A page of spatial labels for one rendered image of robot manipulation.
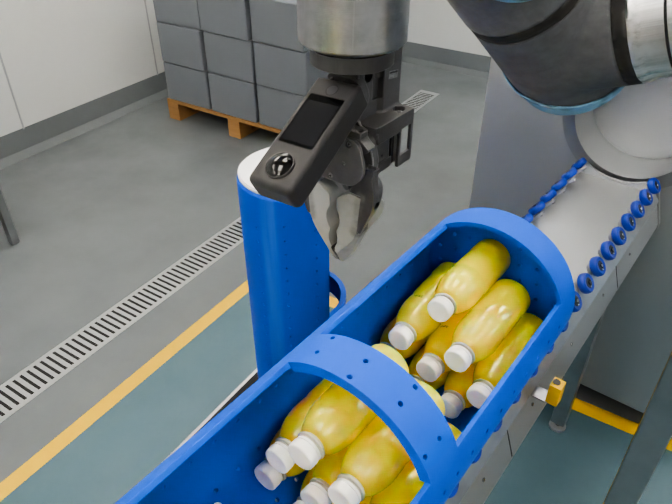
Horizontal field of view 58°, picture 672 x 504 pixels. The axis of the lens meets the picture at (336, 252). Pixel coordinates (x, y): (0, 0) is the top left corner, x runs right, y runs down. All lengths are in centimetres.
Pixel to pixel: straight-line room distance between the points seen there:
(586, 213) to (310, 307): 77
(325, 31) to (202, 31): 367
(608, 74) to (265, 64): 344
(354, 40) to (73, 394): 220
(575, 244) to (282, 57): 252
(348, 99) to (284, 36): 318
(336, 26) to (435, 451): 50
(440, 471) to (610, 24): 53
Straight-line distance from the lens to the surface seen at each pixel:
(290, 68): 373
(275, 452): 82
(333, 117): 50
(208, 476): 88
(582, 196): 180
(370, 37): 49
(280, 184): 48
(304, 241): 153
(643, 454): 149
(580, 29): 46
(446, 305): 95
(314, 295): 165
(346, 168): 54
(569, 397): 224
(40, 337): 285
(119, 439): 235
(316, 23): 49
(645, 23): 45
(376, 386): 74
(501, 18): 43
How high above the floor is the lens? 178
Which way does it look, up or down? 36 degrees down
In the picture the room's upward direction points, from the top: straight up
